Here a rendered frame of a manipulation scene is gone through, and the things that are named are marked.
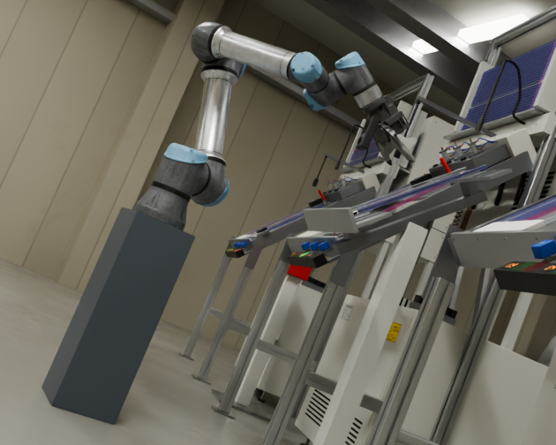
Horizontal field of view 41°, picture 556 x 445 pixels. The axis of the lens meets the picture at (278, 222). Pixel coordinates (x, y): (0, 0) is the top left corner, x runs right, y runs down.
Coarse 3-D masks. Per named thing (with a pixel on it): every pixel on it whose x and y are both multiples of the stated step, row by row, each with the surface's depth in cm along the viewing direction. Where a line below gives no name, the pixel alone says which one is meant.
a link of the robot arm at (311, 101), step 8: (336, 80) 209; (328, 88) 207; (336, 88) 210; (304, 96) 212; (312, 96) 210; (320, 96) 208; (328, 96) 210; (336, 96) 211; (312, 104) 212; (320, 104) 212; (328, 104) 214
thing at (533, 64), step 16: (544, 48) 256; (512, 64) 275; (528, 64) 263; (544, 64) 251; (480, 80) 298; (512, 80) 270; (528, 80) 257; (480, 96) 291; (496, 96) 277; (512, 96) 264; (528, 96) 252; (480, 112) 285; (496, 112) 271; (512, 112) 259; (544, 112) 249; (464, 128) 293
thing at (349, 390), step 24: (408, 240) 203; (408, 264) 203; (384, 288) 201; (384, 312) 201; (360, 336) 202; (384, 336) 201; (360, 360) 199; (360, 384) 199; (336, 408) 197; (336, 432) 197
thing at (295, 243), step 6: (288, 240) 290; (294, 240) 281; (300, 240) 272; (306, 240) 263; (312, 240) 255; (318, 240) 249; (324, 240) 242; (330, 240) 235; (294, 246) 285; (300, 246) 276; (330, 246) 238; (294, 252) 289; (312, 252) 262; (318, 252) 255; (330, 252) 240
